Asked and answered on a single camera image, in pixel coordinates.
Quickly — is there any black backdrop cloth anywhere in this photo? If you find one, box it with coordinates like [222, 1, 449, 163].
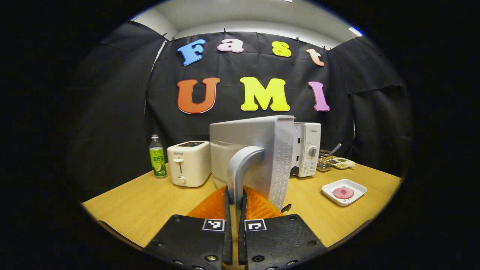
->
[69, 21, 413, 199]

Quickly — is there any green label drink bottle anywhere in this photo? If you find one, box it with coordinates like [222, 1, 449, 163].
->
[149, 134, 168, 179]

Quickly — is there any metal wire basket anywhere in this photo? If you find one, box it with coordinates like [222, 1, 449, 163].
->
[317, 150, 334, 173]

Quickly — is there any white microwave oven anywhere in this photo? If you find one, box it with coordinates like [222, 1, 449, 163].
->
[209, 115, 322, 210]

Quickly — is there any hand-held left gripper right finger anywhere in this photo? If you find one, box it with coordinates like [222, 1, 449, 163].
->
[238, 186, 327, 270]

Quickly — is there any white square food plate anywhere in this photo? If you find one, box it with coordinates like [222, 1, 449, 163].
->
[321, 179, 368, 207]

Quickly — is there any white toaster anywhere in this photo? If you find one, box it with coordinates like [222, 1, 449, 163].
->
[167, 141, 212, 188]

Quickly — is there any pink round food slice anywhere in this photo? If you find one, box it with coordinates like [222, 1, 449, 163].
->
[333, 187, 355, 200]

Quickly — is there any white divided snack tray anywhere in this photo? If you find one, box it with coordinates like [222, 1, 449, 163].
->
[330, 157, 356, 170]

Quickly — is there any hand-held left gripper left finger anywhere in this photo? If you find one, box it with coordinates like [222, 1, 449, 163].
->
[144, 186, 233, 270]

